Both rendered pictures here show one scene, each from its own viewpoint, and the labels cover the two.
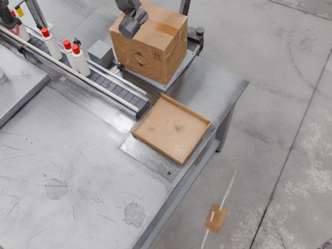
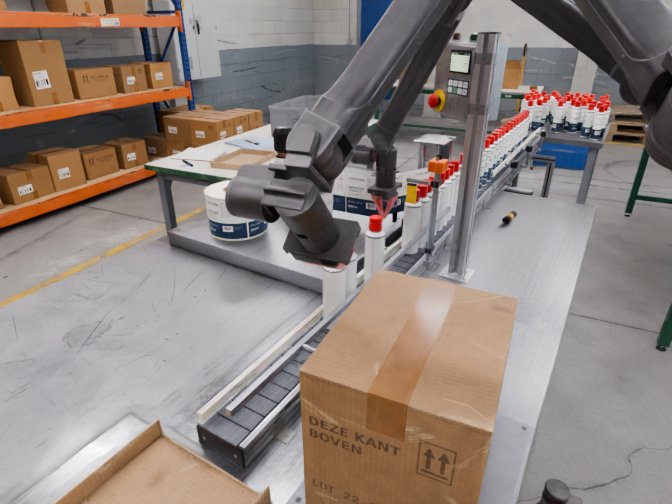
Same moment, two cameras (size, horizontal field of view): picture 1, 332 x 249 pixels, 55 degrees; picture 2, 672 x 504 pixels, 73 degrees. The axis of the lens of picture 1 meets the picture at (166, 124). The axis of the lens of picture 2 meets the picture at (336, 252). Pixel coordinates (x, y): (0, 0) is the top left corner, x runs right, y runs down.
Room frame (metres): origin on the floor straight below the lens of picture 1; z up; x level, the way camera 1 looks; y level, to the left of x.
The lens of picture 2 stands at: (0.97, -0.47, 1.51)
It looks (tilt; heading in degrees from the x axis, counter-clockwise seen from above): 26 degrees down; 82
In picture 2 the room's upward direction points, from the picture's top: straight up
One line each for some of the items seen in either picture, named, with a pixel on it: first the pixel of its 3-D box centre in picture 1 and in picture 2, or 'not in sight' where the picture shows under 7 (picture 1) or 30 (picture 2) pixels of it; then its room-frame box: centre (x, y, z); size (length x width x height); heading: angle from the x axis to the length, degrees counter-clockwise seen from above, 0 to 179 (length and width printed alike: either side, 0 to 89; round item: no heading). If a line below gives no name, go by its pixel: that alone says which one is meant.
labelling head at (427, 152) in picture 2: not in sight; (433, 173); (1.56, 1.14, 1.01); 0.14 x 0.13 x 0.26; 51
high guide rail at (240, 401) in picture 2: (64, 47); (378, 273); (1.21, 0.50, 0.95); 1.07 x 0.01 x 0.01; 51
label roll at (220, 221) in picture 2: not in sight; (237, 209); (0.83, 1.01, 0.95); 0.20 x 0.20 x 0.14
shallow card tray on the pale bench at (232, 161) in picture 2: not in sight; (244, 159); (0.79, 2.19, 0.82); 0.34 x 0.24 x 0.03; 63
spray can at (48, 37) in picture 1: (51, 44); (374, 253); (1.21, 0.56, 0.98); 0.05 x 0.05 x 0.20
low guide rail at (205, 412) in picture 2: (58, 62); (352, 283); (1.15, 0.55, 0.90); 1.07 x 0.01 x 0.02; 51
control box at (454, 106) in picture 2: not in sight; (466, 80); (1.50, 0.78, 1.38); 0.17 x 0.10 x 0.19; 106
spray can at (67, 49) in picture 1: (72, 56); (345, 277); (1.12, 0.45, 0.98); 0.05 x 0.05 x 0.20
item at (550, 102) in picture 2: not in sight; (564, 110); (3.01, 2.60, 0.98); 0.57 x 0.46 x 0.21; 141
